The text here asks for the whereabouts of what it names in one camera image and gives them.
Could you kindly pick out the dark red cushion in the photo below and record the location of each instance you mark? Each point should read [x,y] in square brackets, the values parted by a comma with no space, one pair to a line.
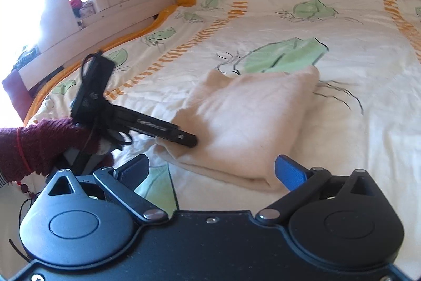
[16,90]

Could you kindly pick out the person's left forearm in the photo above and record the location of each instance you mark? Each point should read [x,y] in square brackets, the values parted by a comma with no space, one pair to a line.
[8,152]

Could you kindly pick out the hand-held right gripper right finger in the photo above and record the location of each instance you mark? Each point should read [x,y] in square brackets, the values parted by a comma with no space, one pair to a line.
[289,173]

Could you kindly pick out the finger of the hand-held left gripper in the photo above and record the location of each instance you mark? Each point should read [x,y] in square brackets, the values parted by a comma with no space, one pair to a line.
[186,137]

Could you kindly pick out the leaf print duvet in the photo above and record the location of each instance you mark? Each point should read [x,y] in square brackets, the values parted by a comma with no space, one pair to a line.
[361,70]

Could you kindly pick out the pink cloth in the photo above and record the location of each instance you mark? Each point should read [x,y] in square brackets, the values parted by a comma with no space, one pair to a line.
[77,4]

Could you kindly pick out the person's left hand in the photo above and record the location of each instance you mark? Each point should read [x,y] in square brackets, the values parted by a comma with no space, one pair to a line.
[49,146]

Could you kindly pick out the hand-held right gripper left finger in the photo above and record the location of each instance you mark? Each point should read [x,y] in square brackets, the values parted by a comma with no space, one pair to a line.
[136,170]

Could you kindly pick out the cream printed sweater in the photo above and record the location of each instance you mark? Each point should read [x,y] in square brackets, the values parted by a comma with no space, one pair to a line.
[246,123]

